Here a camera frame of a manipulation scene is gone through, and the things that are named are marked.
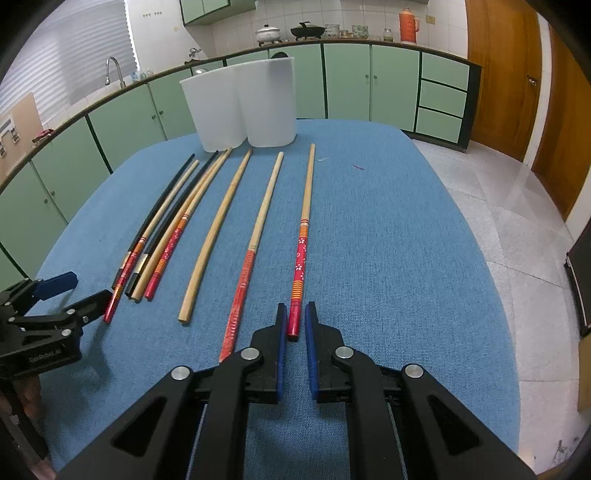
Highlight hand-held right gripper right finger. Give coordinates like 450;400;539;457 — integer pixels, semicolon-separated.
303;301;539;480

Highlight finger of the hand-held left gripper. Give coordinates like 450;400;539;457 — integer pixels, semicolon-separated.
0;272;77;318
14;289;113;331

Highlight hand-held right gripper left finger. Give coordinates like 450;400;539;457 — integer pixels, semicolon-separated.
59;303;288;480

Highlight wooden chopstick red striped end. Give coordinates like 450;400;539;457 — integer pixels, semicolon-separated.
103;159;200;324

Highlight black chopstick with silver band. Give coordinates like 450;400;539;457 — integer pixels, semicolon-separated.
127;151;219;297

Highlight wooden chopstick long red end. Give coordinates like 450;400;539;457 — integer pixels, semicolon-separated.
219;151;284;363

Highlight bundle of mixed chopsticks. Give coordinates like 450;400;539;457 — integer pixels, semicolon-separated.
129;148;233;303

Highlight wooden chopstick red floral end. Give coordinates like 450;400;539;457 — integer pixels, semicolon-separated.
286;143;317;342
144;150;230;302

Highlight plain wooden chopstick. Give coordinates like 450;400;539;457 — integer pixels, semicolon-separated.
178;148;254;324

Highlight white double chopstick holder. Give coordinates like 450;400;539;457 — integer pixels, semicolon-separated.
179;56;297;153

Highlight person's left hand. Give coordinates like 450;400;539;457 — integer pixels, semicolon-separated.
14;371;44;421

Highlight blue felt table cover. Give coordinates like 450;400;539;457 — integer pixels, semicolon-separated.
23;117;522;480

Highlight cardboard box with labels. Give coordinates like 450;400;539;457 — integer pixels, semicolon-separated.
0;92;42;158

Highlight steel sink faucet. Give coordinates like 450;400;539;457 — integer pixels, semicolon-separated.
104;56;126;89

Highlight white window blinds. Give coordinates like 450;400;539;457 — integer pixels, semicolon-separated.
0;0;139;134

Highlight green kitchen base cabinets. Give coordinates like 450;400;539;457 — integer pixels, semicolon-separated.
0;39;483;278

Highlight tan cardboard box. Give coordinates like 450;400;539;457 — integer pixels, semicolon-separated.
577;335;591;411

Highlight black glass cabinet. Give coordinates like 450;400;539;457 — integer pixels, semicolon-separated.
563;233;591;337

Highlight white cooking pot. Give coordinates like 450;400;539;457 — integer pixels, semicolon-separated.
255;24;283;46

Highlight black wok with lid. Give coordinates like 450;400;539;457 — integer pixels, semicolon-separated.
290;21;327;41

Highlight plain wooden door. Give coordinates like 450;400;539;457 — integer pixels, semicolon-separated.
531;28;591;222

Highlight orange thermos flask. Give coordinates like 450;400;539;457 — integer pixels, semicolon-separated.
399;6;420;44

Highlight green upper wall cabinets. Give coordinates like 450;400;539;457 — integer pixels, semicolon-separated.
179;0;257;26

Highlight wooden door with handle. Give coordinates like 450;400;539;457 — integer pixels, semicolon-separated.
464;0;543;162

